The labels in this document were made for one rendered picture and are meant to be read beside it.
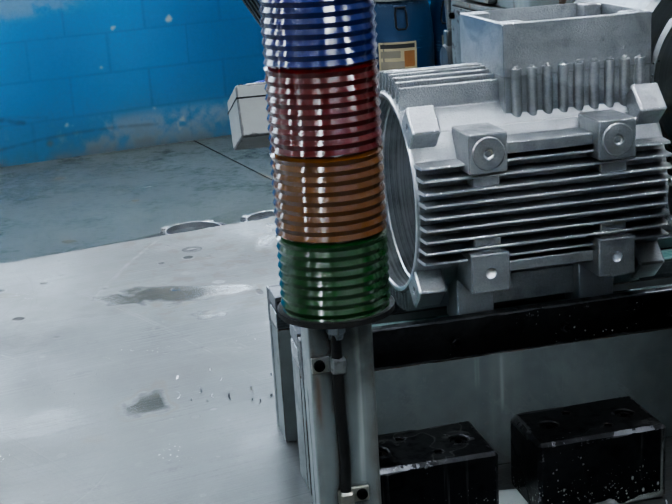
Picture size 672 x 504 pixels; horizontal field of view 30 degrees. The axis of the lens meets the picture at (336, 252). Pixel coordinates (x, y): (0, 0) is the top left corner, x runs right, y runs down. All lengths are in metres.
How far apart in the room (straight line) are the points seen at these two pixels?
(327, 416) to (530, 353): 0.33
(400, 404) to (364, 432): 0.27
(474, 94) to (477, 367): 0.21
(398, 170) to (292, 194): 0.43
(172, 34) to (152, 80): 0.25
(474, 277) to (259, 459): 0.25
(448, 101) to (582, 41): 0.11
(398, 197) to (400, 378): 0.18
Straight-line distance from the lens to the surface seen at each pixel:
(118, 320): 1.42
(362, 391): 0.69
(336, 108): 0.63
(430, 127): 0.91
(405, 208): 1.07
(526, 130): 0.95
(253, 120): 1.17
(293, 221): 0.65
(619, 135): 0.94
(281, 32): 0.63
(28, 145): 6.40
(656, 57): 1.29
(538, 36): 0.96
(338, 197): 0.64
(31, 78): 6.36
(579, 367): 1.01
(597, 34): 0.98
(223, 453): 1.07
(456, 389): 0.98
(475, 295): 0.97
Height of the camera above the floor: 1.25
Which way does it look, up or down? 16 degrees down
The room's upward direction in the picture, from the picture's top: 4 degrees counter-clockwise
